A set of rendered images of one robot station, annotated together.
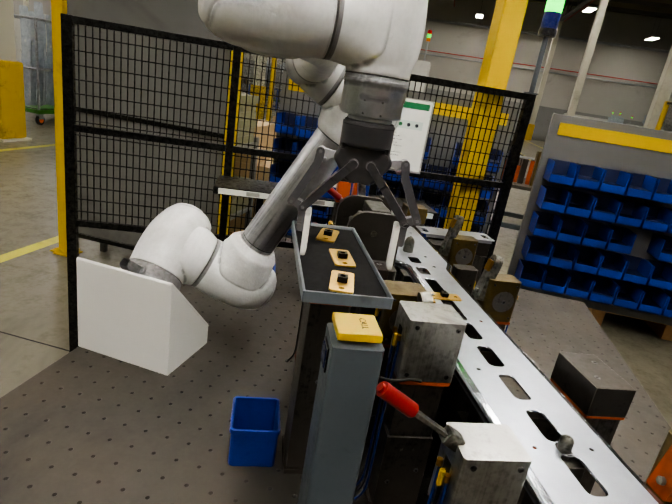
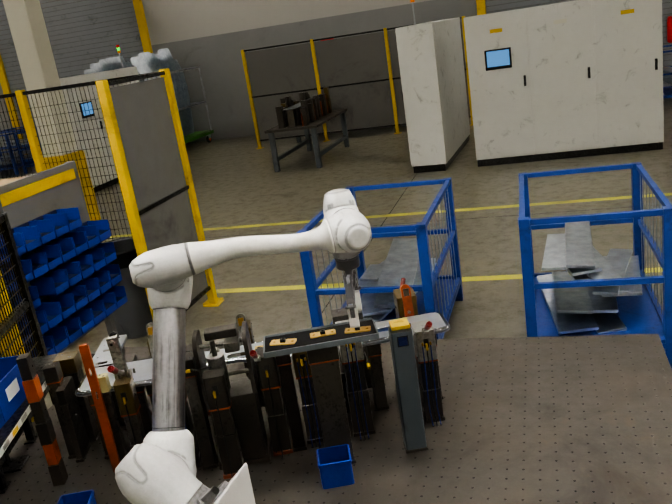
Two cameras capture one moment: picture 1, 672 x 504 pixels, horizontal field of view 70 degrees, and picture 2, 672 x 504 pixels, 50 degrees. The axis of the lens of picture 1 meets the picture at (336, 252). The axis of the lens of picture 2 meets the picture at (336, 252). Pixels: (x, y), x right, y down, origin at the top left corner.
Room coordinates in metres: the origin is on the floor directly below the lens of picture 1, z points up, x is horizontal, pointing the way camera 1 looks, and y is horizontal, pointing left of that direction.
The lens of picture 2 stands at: (0.46, 2.11, 2.08)
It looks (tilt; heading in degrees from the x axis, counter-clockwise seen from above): 17 degrees down; 278
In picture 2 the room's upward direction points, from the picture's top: 9 degrees counter-clockwise
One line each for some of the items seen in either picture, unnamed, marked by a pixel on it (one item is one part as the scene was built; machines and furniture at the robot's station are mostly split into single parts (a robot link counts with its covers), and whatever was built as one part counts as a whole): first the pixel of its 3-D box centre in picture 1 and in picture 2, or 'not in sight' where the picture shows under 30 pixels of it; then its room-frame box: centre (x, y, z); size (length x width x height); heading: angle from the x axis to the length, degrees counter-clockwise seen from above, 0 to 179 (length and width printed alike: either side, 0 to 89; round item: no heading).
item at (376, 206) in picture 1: (354, 293); (232, 394); (1.19, -0.06, 0.94); 0.18 x 0.13 x 0.49; 10
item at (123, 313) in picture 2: not in sight; (129, 288); (2.89, -3.15, 0.36); 0.50 x 0.50 x 0.73
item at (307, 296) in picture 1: (333, 257); (320, 337); (0.84, 0.00, 1.16); 0.37 x 0.14 x 0.02; 10
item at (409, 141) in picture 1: (401, 135); not in sight; (2.15, -0.20, 1.30); 0.23 x 0.02 x 0.31; 100
